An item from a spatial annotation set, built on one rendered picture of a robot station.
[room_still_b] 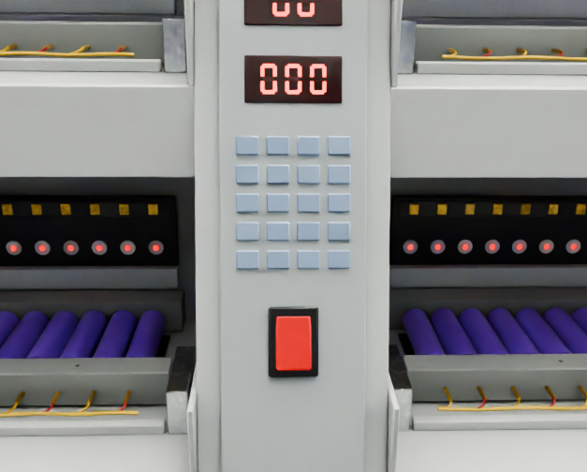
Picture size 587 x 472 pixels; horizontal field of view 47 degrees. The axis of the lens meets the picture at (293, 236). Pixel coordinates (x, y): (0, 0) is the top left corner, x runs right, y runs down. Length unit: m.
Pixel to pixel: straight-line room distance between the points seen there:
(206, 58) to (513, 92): 0.15
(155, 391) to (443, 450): 0.17
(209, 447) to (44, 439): 0.11
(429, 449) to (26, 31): 0.32
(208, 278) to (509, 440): 0.19
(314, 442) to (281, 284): 0.08
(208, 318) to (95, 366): 0.11
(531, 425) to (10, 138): 0.32
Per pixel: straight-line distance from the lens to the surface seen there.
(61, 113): 0.35
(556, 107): 0.36
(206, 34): 0.34
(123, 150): 0.34
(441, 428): 0.41
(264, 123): 0.32
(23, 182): 0.56
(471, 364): 0.43
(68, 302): 0.51
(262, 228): 0.32
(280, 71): 0.33
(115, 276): 0.51
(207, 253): 0.33
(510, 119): 0.35
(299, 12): 0.33
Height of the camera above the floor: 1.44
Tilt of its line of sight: 3 degrees down
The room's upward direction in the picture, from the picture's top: straight up
